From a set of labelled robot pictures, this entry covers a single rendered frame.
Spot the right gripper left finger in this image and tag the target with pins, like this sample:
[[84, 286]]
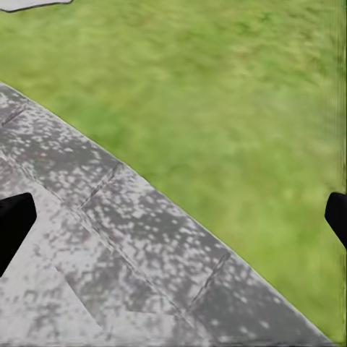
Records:
[[17, 216]]

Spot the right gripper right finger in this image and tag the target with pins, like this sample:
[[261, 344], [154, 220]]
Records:
[[336, 215]]

